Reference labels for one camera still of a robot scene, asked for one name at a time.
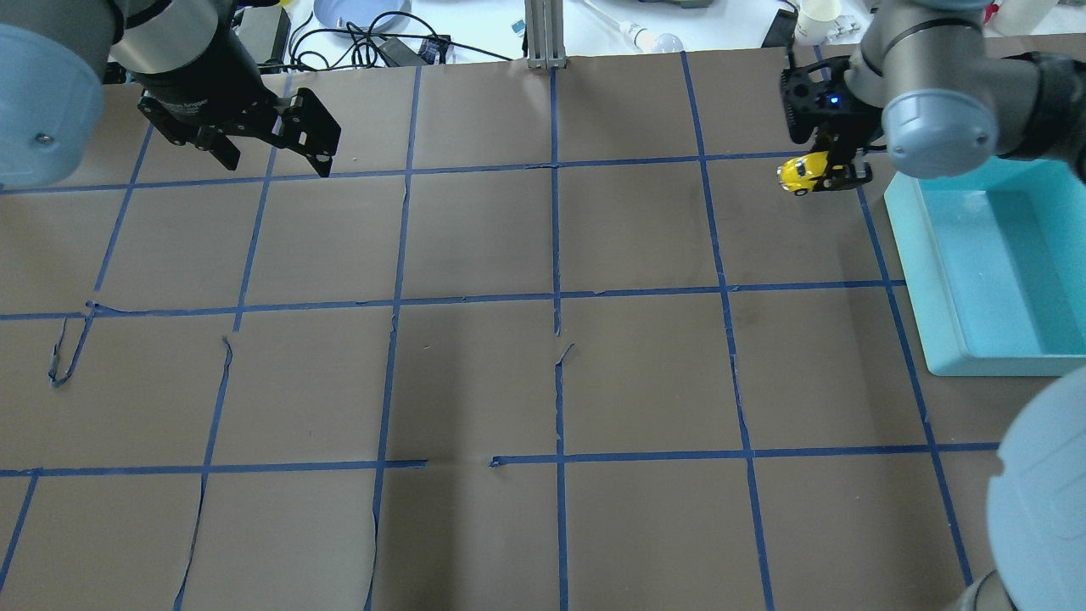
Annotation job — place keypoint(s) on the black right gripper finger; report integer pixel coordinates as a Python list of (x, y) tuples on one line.
[(845, 177)]

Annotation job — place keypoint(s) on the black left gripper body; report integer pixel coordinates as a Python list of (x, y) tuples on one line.
[(206, 87)]

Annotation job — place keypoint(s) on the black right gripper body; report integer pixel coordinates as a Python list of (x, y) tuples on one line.
[(851, 127)]

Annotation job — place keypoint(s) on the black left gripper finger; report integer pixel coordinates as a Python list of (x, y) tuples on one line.
[(322, 163), (225, 152)]

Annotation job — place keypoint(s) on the yellow beetle toy car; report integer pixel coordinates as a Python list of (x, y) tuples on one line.
[(803, 174)]

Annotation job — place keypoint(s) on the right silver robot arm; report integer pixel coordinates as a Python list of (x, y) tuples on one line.
[(947, 109)]

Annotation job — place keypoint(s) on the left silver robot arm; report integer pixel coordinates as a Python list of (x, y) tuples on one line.
[(55, 55)]

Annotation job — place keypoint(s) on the white paper cup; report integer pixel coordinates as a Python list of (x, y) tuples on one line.
[(817, 19)]

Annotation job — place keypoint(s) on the blue plate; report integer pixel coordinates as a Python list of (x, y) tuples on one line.
[(381, 16)]

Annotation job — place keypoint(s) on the light blue plastic bin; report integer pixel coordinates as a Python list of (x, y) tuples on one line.
[(994, 263)]

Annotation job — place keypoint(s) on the white light bulb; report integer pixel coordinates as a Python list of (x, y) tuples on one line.
[(649, 41)]

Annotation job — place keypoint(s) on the aluminium frame post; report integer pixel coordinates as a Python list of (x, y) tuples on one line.
[(545, 34)]

